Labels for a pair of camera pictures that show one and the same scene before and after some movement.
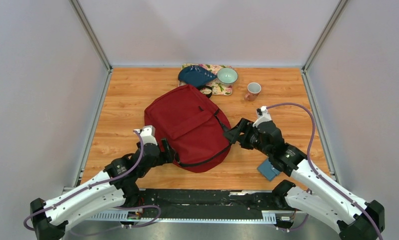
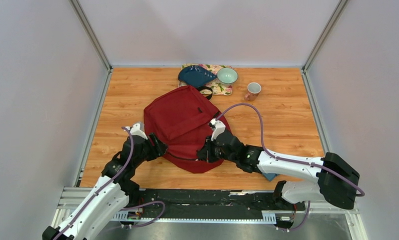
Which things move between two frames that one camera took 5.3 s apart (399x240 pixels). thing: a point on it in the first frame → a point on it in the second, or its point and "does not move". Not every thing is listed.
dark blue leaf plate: [195, 75] does not move
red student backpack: [193, 129] does not move
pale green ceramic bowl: [227, 75] does not move
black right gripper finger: [245, 141] → [203, 154]
